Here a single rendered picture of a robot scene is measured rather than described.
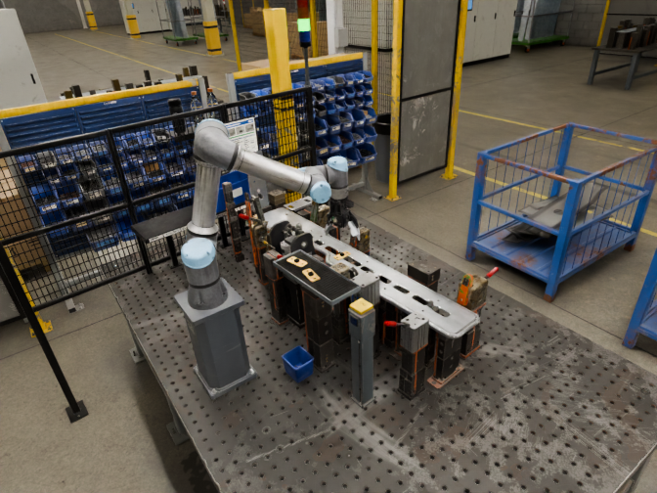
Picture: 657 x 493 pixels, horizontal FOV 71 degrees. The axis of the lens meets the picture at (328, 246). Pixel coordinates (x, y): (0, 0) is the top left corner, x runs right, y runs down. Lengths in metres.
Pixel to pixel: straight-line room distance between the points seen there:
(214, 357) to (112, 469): 1.16
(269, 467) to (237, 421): 0.24
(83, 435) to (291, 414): 1.53
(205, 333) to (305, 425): 0.51
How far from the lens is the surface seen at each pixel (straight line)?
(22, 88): 8.32
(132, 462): 2.85
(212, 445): 1.85
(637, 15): 13.99
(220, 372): 1.93
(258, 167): 1.56
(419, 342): 1.73
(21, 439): 3.26
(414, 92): 4.98
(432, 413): 1.88
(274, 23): 2.96
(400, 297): 1.90
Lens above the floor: 2.13
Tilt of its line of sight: 30 degrees down
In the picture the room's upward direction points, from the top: 3 degrees counter-clockwise
